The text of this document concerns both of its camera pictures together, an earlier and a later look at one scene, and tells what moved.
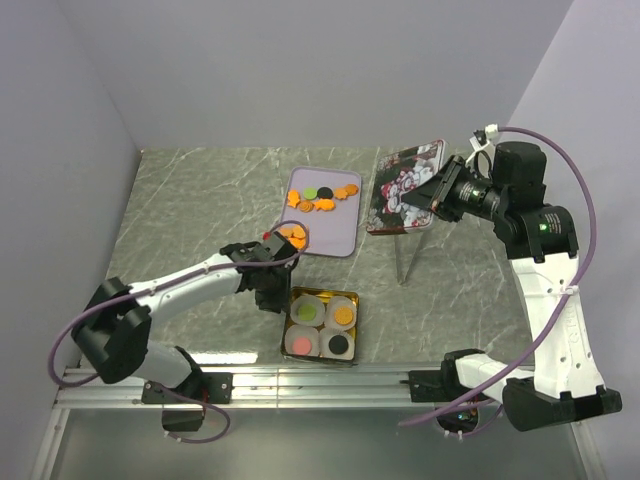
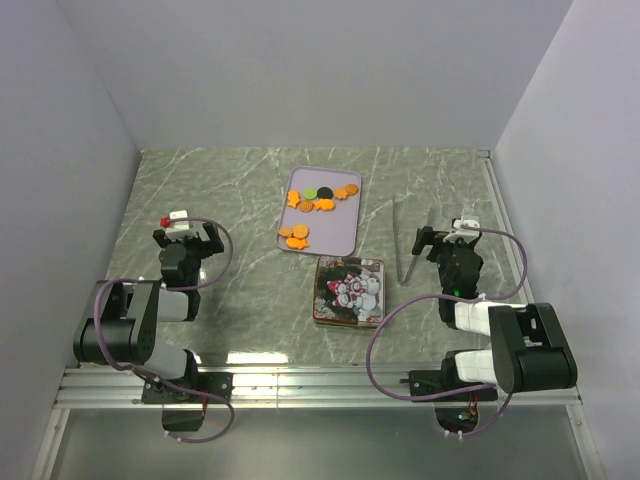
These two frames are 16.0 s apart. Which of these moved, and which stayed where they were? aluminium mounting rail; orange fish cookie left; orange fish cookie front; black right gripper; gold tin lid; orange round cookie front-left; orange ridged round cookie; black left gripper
Moved: black right gripper; gold tin lid; black left gripper
Stayed: orange fish cookie front; aluminium mounting rail; orange ridged round cookie; orange fish cookie left; orange round cookie front-left
